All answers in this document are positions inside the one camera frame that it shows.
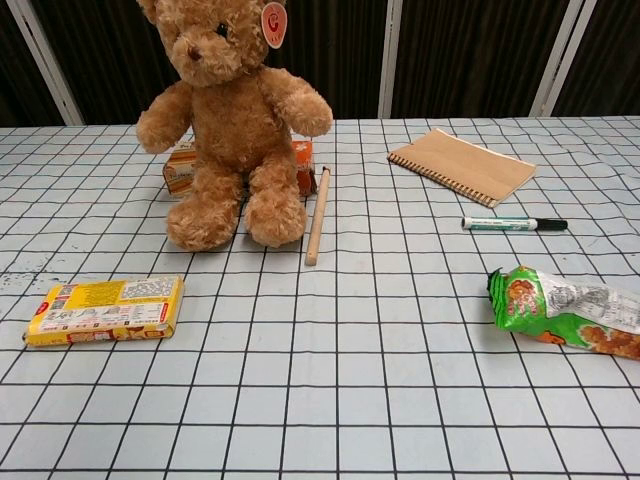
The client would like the brown teddy bear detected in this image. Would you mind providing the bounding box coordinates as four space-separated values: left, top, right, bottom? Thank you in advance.
135 0 335 251

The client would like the wooden stick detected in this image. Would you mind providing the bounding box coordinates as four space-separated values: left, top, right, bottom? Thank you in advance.
305 165 332 267

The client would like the small orange carton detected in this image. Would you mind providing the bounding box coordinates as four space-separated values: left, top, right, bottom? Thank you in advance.
291 140 319 197

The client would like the white checkered tablecloth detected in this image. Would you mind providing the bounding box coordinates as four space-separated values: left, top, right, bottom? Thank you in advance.
0 116 640 480

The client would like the orange cream snack box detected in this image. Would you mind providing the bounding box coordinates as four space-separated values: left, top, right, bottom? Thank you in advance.
162 140 198 200

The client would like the brown spiral notebook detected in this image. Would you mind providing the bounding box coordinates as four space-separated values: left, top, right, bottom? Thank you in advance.
386 128 537 209

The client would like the green white marker pen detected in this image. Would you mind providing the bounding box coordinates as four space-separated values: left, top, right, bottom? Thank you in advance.
461 216 569 232

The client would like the round red hang tag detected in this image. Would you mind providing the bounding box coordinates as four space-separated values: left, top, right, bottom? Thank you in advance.
260 0 289 50

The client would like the yellow packaged food block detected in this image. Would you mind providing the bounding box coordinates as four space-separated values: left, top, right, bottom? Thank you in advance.
22 275 185 348

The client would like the green snack bag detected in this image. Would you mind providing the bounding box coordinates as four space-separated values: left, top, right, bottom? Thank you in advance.
485 265 640 361

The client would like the white partition frame post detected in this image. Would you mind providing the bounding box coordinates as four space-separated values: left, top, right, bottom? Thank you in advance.
530 0 599 117
7 0 85 126
377 0 404 120

